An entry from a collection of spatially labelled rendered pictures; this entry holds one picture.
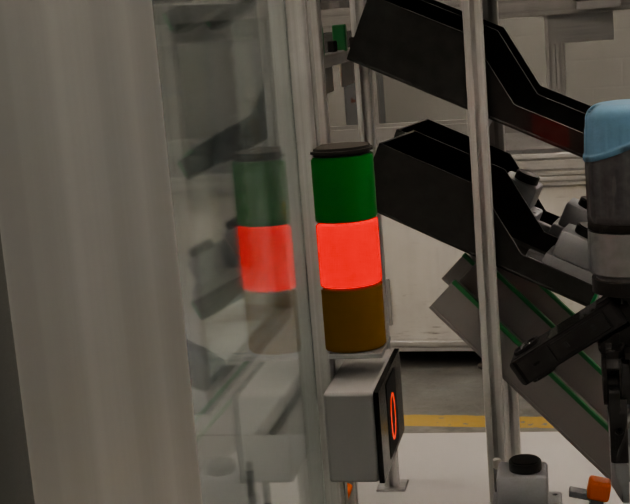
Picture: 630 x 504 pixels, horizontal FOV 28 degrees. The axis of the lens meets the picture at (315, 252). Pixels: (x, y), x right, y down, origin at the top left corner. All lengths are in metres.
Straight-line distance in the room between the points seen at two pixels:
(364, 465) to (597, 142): 0.35
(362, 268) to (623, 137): 0.27
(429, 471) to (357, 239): 0.93
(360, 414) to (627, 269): 0.30
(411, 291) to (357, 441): 4.43
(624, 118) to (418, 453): 0.93
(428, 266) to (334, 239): 4.39
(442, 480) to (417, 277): 3.57
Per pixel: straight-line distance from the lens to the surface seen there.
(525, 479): 1.18
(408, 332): 5.41
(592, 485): 1.19
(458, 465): 1.85
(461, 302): 1.39
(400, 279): 5.36
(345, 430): 0.94
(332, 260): 0.94
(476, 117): 1.32
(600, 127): 1.10
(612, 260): 1.11
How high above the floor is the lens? 1.51
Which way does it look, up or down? 11 degrees down
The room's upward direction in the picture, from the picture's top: 5 degrees counter-clockwise
